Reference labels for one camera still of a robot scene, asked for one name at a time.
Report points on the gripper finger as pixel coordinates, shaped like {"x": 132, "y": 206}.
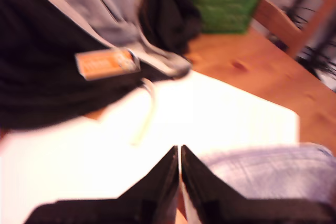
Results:
{"x": 157, "y": 182}
{"x": 204, "y": 182}

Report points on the purple snakeskin zip pouch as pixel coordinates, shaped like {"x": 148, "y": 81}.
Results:
{"x": 262, "y": 171}

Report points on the white printed letter sheet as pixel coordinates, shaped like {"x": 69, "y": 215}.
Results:
{"x": 223, "y": 116}

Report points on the orange rectangular garment tag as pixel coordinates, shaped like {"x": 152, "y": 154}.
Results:
{"x": 105, "y": 64}

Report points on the black and grey jacket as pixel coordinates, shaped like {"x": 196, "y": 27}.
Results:
{"x": 39, "y": 77}

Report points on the silver green Canagan food bag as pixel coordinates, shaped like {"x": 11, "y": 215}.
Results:
{"x": 225, "y": 6}

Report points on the wooden chair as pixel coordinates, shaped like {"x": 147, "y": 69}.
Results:
{"x": 283, "y": 22}

